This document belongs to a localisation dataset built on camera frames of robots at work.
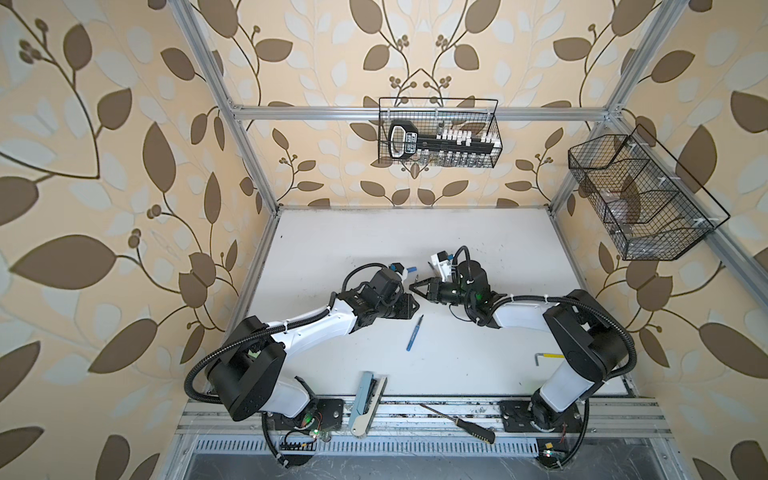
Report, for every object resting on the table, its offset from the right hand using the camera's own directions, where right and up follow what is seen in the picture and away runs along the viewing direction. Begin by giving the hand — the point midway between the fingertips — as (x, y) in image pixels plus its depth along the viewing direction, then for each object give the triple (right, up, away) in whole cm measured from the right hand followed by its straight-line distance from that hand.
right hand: (410, 290), depth 85 cm
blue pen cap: (+1, +4, +18) cm, 18 cm away
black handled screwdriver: (+15, -32, -14) cm, 38 cm away
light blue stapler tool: (-11, -26, -11) cm, 30 cm away
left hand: (+2, -3, -2) cm, 5 cm away
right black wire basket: (+59, +22, -12) cm, 64 cm away
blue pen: (0, -16, +2) cm, 16 cm away
